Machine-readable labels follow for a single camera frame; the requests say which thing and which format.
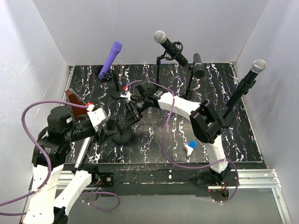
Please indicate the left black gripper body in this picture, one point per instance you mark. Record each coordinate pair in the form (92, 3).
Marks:
(99, 136)

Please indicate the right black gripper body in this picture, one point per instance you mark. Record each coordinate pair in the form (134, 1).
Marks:
(131, 109)

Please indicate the black round-base mic stand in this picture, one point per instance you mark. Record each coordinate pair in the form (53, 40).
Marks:
(122, 135)

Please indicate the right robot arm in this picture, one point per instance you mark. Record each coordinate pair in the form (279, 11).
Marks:
(205, 121)

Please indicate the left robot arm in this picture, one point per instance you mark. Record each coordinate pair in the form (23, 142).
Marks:
(66, 124)

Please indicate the small black tripod stand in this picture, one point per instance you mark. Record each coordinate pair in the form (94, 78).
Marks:
(189, 91)

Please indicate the black tripod stand with shockmount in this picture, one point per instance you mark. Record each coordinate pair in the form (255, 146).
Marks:
(158, 70)

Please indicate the purple microphone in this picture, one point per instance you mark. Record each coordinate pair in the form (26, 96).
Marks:
(115, 50)

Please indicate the black shotgun microphone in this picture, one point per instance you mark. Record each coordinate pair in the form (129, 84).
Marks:
(198, 68)

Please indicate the black glitter microphone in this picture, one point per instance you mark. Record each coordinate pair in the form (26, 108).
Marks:
(173, 50)

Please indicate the right round-base mic stand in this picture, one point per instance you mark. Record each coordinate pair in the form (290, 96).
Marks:
(243, 87)

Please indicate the black microphone silver grille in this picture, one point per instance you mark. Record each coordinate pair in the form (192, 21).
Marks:
(257, 67)

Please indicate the brown wooden metronome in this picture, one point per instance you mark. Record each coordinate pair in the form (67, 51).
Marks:
(73, 97)

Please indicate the blue white small card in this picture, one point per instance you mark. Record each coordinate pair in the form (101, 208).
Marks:
(189, 148)

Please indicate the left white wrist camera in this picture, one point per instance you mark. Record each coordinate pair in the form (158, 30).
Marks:
(97, 118)

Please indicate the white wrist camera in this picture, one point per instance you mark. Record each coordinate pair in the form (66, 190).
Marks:
(126, 95)
(97, 118)

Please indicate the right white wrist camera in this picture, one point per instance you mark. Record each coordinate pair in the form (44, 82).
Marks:
(126, 95)

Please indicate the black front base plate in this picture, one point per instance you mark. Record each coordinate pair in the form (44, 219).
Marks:
(164, 179)

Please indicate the aluminium frame rail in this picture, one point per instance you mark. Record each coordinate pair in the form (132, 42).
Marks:
(63, 188)

